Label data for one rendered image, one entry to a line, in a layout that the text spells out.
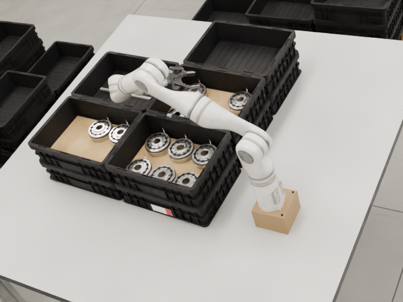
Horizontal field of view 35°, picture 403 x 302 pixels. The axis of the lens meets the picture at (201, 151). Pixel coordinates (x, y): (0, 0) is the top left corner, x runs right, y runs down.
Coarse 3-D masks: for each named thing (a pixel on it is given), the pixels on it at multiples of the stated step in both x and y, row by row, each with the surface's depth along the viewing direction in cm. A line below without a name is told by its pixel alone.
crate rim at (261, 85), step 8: (184, 64) 267; (216, 72) 259; (224, 72) 257; (232, 72) 256; (264, 80) 249; (256, 88) 246; (256, 96) 245; (152, 104) 255; (248, 104) 241; (152, 112) 251; (160, 112) 250; (240, 112) 239
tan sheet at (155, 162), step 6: (144, 144) 255; (198, 144) 247; (144, 150) 252; (138, 156) 251; (144, 156) 250; (150, 156) 249; (162, 156) 248; (168, 156) 247; (156, 162) 246; (162, 162) 245; (174, 162) 244; (186, 162) 242; (192, 162) 242; (174, 168) 242; (180, 168) 241; (186, 168) 240; (198, 168) 239; (198, 174) 237
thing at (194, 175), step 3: (189, 171) 234; (180, 174) 234; (183, 174) 234; (186, 174) 234; (189, 174) 234; (192, 174) 233; (195, 174) 233; (177, 177) 234; (180, 177) 234; (192, 177) 232; (195, 177) 232; (174, 180) 233; (177, 180) 233; (195, 180) 231; (192, 183) 230; (189, 186) 229
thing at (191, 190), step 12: (180, 120) 244; (132, 132) 247; (228, 132) 233; (120, 144) 243; (216, 156) 228; (108, 168) 237; (120, 168) 235; (204, 168) 224; (144, 180) 230; (156, 180) 226; (192, 192) 220
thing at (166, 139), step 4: (160, 132) 252; (152, 136) 252; (156, 136) 252; (160, 136) 251; (164, 136) 251; (168, 136) 250; (148, 140) 251; (164, 140) 249; (168, 140) 248; (148, 144) 250; (160, 144) 248; (164, 144) 248; (168, 144) 247; (148, 148) 248; (152, 148) 248; (156, 148) 247; (160, 148) 246; (164, 148) 246
